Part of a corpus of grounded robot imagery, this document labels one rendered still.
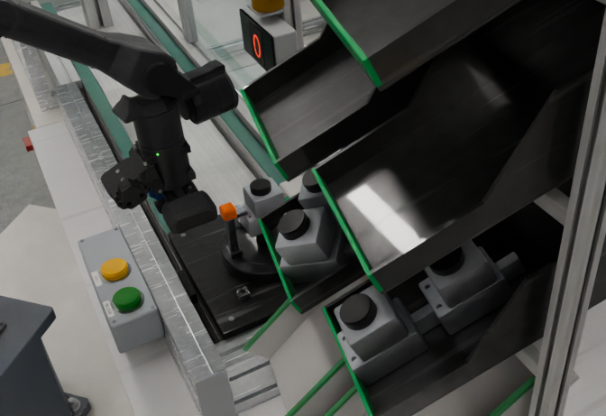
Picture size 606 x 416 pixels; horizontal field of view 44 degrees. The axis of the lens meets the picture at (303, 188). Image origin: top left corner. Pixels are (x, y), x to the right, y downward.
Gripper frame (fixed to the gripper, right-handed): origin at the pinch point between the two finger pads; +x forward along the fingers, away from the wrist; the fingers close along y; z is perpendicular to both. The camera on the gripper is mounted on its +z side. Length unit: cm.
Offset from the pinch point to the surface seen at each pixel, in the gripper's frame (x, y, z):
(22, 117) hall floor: 110, -242, 11
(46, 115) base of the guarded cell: 24, -79, 9
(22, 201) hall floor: 110, -177, 23
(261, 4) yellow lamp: -17.8, -17.1, -22.2
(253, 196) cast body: 1.1, 1.0, -10.7
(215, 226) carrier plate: 12.6, -9.5, -7.2
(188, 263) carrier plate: 12.6, -3.6, -0.6
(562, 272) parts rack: -25, 52, -15
